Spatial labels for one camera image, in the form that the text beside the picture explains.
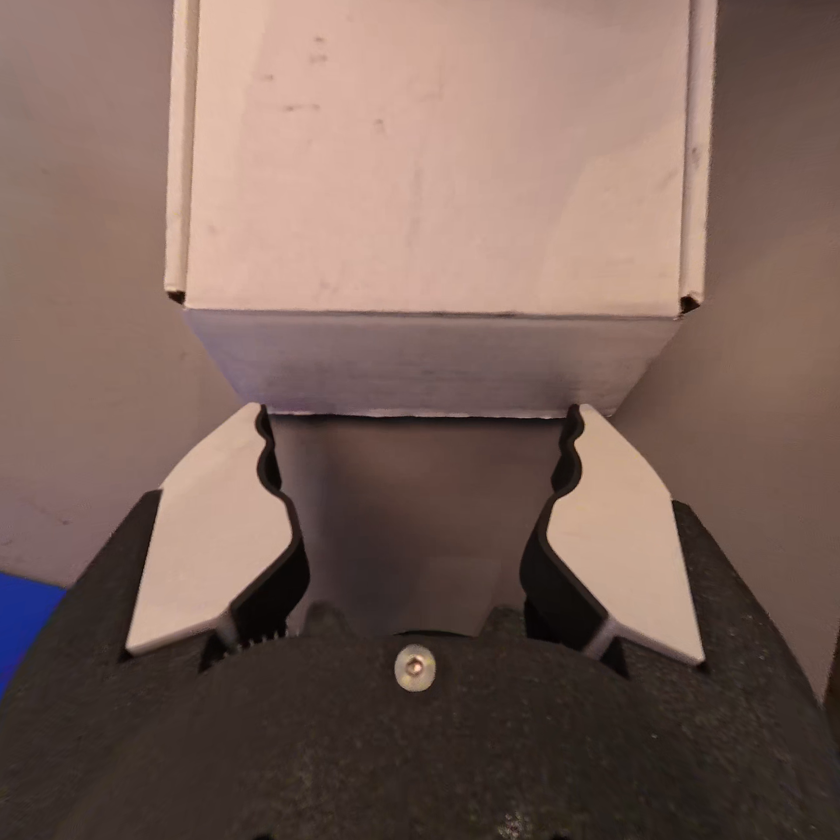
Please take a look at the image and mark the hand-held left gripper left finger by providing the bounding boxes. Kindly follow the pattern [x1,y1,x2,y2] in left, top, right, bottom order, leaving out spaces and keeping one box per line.
[123,402,311,657]

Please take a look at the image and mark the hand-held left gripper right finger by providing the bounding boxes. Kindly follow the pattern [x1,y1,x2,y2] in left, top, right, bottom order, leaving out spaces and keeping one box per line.
[517,402,707,665]

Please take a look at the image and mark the blue plastic bin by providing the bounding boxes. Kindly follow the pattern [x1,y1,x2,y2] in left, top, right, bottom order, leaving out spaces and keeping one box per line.
[0,570,68,697]

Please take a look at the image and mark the white cardboard mailer box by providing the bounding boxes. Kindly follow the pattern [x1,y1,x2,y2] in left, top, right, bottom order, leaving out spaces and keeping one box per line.
[164,0,718,419]

